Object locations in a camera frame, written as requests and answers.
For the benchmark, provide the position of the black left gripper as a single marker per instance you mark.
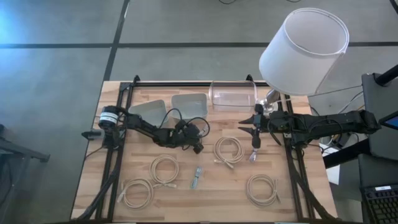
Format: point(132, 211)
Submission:
point(186, 137)

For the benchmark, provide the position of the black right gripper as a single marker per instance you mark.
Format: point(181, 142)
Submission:
point(258, 124)

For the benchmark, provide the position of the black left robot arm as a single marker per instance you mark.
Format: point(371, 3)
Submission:
point(146, 127)

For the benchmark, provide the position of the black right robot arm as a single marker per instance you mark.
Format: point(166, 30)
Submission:
point(326, 123)

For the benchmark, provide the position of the grey plastic bin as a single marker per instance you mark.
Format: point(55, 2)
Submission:
point(152, 113)
point(189, 105)

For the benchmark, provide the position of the clear plastic container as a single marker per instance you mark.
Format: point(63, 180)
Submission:
point(233, 99)

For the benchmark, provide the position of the white lamp shade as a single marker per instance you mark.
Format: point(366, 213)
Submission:
point(289, 68)

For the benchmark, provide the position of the white paper sheet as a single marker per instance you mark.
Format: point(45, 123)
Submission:
point(334, 175)

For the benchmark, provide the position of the black desk bar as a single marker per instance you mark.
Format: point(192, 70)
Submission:
point(345, 157)

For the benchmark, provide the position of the grey cart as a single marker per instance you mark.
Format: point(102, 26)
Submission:
point(382, 102)

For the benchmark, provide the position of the tablet screen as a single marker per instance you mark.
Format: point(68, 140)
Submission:
point(392, 122)

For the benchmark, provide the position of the black pole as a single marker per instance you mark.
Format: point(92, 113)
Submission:
point(387, 77)

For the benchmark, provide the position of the black keyboard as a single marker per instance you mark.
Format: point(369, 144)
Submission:
point(382, 205)

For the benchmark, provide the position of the black side furniture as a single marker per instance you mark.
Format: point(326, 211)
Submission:
point(18, 151)

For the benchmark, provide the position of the black aluminium table frame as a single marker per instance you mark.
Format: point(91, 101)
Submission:
point(174, 84)

